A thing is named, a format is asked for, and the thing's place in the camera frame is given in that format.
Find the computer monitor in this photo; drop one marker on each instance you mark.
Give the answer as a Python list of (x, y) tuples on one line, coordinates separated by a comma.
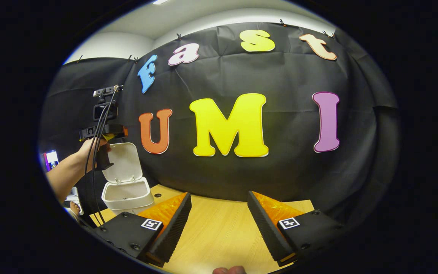
[(53, 159)]

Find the wooden desktop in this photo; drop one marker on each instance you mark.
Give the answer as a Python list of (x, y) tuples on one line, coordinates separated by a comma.
[(219, 236)]

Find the ceiling light panel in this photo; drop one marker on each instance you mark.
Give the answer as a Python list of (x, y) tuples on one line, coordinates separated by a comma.
[(161, 1)]

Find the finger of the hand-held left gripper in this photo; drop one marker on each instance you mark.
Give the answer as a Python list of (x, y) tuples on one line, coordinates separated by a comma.
[(125, 132)]

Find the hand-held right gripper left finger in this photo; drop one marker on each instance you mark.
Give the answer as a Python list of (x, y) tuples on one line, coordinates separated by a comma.
[(173, 228)]

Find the white desktop garbage bin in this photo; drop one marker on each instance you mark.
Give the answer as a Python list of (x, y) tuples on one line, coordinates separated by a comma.
[(126, 160)]

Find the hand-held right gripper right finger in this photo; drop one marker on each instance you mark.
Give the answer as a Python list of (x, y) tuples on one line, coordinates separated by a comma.
[(264, 228)]

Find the black backdrop cloth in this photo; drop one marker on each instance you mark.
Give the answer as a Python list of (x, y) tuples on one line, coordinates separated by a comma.
[(287, 76)]

